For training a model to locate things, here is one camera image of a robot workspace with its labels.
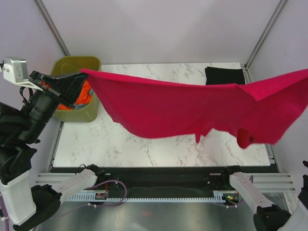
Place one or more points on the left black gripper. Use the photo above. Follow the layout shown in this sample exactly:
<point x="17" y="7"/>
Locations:
<point x="66" y="87"/>

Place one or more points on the magenta red t shirt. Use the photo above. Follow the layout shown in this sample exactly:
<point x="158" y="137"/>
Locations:
<point x="259" y="112"/>

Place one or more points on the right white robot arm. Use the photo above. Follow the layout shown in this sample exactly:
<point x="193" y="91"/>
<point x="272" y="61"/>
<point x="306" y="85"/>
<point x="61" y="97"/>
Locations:
<point x="267" y="215"/>

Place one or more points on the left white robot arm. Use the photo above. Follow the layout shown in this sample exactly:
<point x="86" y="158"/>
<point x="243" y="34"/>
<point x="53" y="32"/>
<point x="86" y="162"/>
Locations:
<point x="24" y="205"/>

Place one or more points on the orange t shirt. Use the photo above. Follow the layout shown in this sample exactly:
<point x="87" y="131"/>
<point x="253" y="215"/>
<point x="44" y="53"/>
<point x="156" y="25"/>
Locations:
<point x="86" y="87"/>

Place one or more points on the olive green plastic bin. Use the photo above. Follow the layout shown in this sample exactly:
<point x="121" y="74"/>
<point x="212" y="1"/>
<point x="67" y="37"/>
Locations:
<point x="85" y="109"/>

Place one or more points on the folded black t shirt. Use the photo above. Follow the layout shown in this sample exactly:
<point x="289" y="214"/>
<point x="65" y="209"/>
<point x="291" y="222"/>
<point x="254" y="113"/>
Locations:
<point x="219" y="76"/>

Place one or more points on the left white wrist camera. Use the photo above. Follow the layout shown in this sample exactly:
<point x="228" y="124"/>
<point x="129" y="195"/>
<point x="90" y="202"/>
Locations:
<point x="15" y="71"/>

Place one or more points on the left aluminium frame post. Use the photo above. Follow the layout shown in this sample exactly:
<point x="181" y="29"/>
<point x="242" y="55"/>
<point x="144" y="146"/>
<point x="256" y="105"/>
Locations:
<point x="51" y="25"/>

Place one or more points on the aluminium frame post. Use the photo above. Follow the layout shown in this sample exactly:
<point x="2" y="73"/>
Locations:
<point x="265" y="33"/>
<point x="51" y="25"/>

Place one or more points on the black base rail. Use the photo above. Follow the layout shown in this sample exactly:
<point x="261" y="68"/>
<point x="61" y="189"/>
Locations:
<point x="174" y="181"/>

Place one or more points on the right aluminium frame post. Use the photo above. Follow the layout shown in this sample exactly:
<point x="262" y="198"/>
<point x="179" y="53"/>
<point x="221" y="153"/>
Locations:
<point x="265" y="33"/>

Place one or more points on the white slotted cable duct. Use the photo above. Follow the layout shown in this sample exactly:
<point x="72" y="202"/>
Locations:
<point x="99" y="197"/>

